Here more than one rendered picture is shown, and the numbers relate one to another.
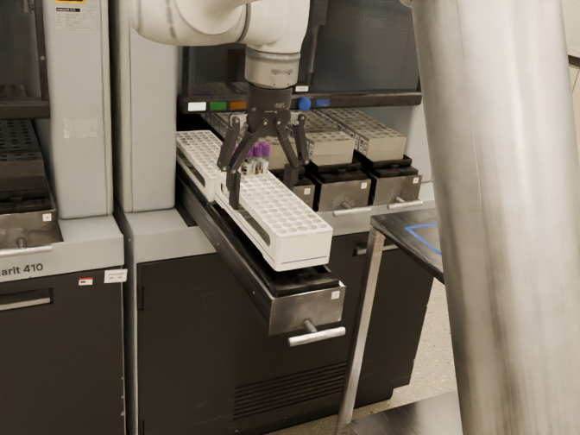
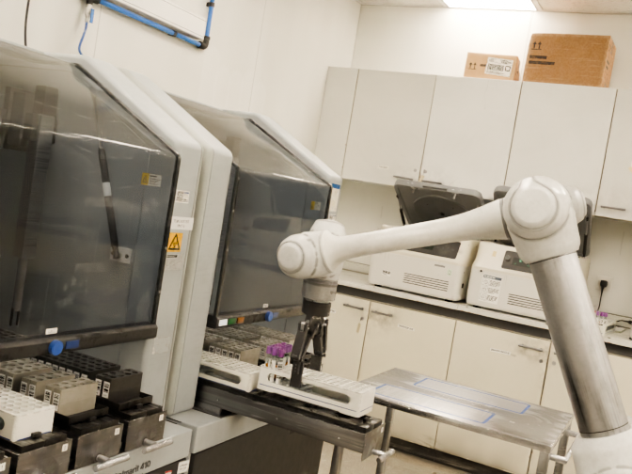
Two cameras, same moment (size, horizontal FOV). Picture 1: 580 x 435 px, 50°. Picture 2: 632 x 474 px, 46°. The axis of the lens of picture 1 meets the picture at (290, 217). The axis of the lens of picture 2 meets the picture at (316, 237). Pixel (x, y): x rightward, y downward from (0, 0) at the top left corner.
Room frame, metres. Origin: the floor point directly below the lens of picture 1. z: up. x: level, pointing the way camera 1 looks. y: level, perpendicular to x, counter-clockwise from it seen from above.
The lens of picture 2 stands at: (-0.53, 1.24, 1.36)
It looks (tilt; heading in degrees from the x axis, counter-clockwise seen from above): 3 degrees down; 324
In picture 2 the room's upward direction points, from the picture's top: 9 degrees clockwise
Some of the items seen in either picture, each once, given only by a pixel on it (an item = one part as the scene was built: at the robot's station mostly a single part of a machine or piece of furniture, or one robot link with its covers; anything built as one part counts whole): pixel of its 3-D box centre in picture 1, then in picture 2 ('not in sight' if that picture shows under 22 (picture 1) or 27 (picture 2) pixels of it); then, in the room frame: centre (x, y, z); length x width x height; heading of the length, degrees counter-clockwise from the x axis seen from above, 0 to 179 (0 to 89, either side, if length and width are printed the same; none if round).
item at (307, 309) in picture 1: (236, 221); (265, 404); (1.13, 0.11, 0.78); 0.73 x 0.14 x 0.09; 28
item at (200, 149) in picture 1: (209, 165); (213, 369); (1.29, 0.19, 0.83); 0.30 x 0.10 x 0.06; 28
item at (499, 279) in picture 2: not in sight; (535, 252); (2.19, -2.28, 1.24); 0.62 x 0.56 x 0.69; 119
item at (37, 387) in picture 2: not in sight; (51, 390); (1.07, 0.71, 0.85); 0.12 x 0.02 x 0.06; 118
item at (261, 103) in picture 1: (267, 109); (314, 317); (1.04, 0.06, 1.04); 0.08 x 0.07 x 0.09; 118
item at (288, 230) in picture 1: (267, 212); (315, 387); (1.01, 0.04, 0.86); 0.30 x 0.10 x 0.06; 28
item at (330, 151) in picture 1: (331, 151); (271, 352); (1.42, -0.08, 0.85); 0.12 x 0.02 x 0.06; 118
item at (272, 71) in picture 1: (272, 66); (319, 290); (1.04, 0.06, 1.12); 0.09 x 0.09 x 0.06
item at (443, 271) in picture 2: not in sight; (435, 239); (2.70, -2.00, 1.22); 0.62 x 0.56 x 0.64; 116
